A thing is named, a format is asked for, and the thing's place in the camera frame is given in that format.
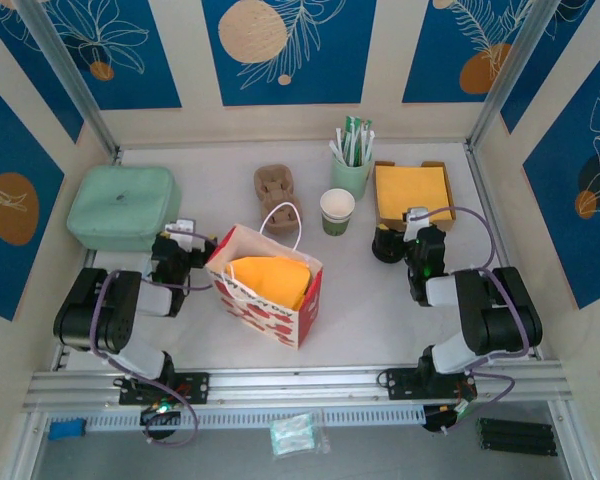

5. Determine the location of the black cup lid stack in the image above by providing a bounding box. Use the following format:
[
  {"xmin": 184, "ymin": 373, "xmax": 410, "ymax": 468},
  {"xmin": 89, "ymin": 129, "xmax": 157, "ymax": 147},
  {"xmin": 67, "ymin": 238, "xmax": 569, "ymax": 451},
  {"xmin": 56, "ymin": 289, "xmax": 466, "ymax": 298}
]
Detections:
[{"xmin": 370, "ymin": 227, "xmax": 409, "ymax": 265}]

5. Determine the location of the yellow paper napkin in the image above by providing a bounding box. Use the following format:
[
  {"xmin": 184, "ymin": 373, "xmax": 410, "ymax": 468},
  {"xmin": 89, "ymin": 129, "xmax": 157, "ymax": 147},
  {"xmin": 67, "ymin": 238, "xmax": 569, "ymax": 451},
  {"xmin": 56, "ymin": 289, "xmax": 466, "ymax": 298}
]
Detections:
[{"xmin": 225, "ymin": 255, "xmax": 312, "ymax": 311}]

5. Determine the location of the red white paper gift bag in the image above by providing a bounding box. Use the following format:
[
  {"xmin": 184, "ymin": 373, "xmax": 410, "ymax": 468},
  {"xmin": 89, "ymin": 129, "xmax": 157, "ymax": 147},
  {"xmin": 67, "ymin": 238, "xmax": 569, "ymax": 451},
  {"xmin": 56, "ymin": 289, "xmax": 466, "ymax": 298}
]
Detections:
[{"xmin": 204, "ymin": 199, "xmax": 325, "ymax": 351}]

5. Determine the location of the yellow napkin stack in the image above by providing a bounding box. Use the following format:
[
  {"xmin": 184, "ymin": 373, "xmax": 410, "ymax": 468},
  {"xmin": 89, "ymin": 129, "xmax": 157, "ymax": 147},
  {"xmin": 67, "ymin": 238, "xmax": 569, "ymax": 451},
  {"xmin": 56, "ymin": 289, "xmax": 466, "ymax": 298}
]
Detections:
[{"xmin": 375, "ymin": 166, "xmax": 455, "ymax": 222}]

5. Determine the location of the green white paper cup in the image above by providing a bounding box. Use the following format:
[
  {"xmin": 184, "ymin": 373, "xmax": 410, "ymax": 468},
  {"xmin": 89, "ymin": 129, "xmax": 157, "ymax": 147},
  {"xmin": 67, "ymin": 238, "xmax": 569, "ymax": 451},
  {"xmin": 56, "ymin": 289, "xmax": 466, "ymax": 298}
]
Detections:
[{"xmin": 319, "ymin": 188, "xmax": 357, "ymax": 238}]

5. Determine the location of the mint green straw holder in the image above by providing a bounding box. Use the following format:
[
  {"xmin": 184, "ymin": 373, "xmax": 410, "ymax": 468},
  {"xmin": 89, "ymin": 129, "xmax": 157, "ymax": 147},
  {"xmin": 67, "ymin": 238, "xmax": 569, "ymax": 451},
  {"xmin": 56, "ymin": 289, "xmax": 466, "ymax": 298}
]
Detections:
[{"xmin": 329, "ymin": 151, "xmax": 374, "ymax": 201}]

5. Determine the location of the brown cardboard napkin box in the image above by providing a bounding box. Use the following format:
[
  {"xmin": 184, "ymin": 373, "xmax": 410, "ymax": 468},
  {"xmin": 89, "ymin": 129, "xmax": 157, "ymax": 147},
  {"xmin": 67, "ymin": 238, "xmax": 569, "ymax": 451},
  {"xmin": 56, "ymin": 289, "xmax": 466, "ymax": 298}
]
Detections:
[{"xmin": 373, "ymin": 159, "xmax": 457, "ymax": 234}]

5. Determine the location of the brown cardboard cup carrier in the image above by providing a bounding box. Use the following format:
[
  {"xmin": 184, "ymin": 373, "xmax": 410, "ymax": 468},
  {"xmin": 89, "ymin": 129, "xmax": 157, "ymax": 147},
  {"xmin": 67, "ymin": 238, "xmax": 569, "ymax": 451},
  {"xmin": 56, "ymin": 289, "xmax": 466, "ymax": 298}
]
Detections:
[{"xmin": 253, "ymin": 166, "xmax": 304, "ymax": 239}]

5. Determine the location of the green wrapped straw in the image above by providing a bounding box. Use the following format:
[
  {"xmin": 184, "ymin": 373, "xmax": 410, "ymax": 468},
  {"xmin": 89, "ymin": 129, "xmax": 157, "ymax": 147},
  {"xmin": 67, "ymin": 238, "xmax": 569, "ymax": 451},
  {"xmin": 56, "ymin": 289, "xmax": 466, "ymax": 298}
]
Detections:
[
  {"xmin": 359, "ymin": 117, "xmax": 375, "ymax": 164},
  {"xmin": 344, "ymin": 115, "xmax": 359, "ymax": 165}
]

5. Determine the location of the small black circuit board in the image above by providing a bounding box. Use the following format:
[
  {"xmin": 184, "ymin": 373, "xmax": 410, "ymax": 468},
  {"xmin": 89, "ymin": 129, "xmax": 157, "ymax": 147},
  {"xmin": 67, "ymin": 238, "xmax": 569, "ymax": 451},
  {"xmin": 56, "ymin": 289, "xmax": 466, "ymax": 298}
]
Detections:
[
  {"xmin": 422, "ymin": 399, "xmax": 477, "ymax": 435},
  {"xmin": 138, "ymin": 402, "xmax": 182, "ymax": 427}
]

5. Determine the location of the black ribbed block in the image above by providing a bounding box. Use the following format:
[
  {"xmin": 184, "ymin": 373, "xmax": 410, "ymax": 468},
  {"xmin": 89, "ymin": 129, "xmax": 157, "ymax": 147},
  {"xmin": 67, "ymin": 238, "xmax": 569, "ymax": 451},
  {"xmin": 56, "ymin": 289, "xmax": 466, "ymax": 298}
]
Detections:
[{"xmin": 475, "ymin": 417, "xmax": 560, "ymax": 458}]

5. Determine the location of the clear plastic packet bag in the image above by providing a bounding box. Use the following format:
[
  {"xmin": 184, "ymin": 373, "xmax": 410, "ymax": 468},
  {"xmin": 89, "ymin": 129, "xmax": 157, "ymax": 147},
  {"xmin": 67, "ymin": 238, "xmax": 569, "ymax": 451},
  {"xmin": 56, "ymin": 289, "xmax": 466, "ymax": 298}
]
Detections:
[{"xmin": 268, "ymin": 409, "xmax": 333, "ymax": 459}]

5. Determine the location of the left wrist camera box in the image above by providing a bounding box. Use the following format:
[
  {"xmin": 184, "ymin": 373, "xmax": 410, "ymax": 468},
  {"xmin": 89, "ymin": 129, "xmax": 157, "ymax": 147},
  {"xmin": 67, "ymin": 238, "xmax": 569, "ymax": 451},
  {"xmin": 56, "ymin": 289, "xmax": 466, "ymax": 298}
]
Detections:
[{"xmin": 163, "ymin": 218, "xmax": 197, "ymax": 247}]

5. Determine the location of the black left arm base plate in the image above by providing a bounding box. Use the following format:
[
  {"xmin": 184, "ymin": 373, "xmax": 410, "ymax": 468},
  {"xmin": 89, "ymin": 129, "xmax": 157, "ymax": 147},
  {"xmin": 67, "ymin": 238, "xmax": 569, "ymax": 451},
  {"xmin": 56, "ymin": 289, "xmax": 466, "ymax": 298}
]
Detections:
[{"xmin": 118, "ymin": 372, "xmax": 212, "ymax": 407}]

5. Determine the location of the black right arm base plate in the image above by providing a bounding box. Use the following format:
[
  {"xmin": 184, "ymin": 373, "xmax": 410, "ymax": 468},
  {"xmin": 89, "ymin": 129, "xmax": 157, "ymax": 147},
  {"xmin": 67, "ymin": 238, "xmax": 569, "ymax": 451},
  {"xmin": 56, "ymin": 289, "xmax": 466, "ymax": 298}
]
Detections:
[{"xmin": 381, "ymin": 367, "xmax": 480, "ymax": 402}]

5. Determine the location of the white slotted cable duct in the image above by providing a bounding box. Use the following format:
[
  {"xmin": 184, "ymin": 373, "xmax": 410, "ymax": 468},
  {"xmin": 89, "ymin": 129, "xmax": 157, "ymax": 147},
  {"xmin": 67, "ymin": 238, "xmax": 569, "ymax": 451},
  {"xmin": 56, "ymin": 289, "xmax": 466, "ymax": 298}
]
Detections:
[{"xmin": 43, "ymin": 405, "xmax": 427, "ymax": 434}]

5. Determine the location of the aluminium mounting rail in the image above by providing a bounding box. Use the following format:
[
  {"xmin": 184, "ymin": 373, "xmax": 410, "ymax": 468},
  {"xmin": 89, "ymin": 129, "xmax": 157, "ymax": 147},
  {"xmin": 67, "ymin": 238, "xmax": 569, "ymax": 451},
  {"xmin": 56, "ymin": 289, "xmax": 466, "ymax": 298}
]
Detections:
[{"xmin": 22, "ymin": 360, "xmax": 575, "ymax": 414}]

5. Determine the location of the aluminium frame post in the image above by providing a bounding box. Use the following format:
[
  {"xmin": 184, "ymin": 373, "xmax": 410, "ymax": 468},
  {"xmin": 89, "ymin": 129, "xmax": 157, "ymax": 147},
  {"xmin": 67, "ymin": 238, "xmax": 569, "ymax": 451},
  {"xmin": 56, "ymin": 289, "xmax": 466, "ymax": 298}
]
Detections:
[
  {"xmin": 15, "ymin": 0, "xmax": 125, "ymax": 165},
  {"xmin": 464, "ymin": 0, "xmax": 564, "ymax": 151}
]

